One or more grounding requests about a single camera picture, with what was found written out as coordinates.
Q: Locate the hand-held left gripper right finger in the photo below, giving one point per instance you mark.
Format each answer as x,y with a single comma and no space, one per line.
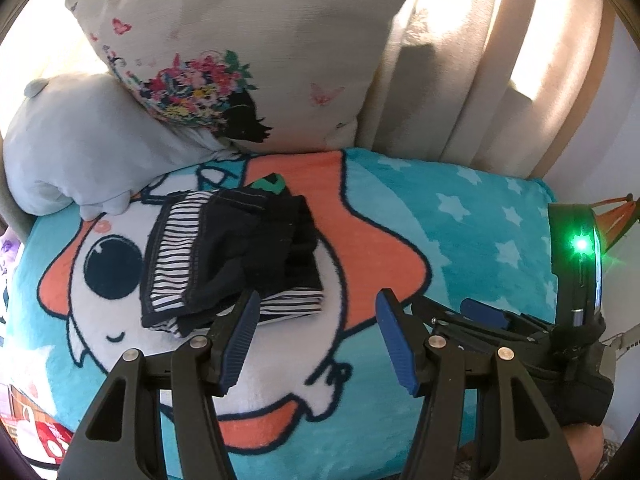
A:
397,345

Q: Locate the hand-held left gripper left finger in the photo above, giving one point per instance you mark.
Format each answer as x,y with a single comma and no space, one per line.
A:
239,345

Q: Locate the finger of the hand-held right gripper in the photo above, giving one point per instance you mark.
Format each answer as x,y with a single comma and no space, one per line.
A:
440,317
482,311

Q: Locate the striped pants with dark patches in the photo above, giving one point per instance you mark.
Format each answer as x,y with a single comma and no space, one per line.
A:
225,250

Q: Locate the person's right forearm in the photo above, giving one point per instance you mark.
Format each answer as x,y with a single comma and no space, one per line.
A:
587,452

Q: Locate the orange triangular object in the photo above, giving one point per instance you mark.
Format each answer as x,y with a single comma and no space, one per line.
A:
617,222

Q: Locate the teal star cartoon printed blanket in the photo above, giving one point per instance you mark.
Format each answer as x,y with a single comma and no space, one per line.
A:
450,240

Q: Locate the red printed box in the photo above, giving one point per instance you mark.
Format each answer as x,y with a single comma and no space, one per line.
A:
35,425

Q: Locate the beige curtain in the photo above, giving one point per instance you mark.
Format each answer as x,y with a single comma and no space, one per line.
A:
450,85

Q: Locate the pale blue plush pillow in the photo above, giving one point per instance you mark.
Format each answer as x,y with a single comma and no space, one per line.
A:
75,145

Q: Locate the floral butterfly print pillow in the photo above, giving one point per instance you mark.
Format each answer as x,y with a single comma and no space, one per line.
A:
240,25

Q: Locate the tan wooden post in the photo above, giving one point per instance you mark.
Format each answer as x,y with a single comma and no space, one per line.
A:
575,100

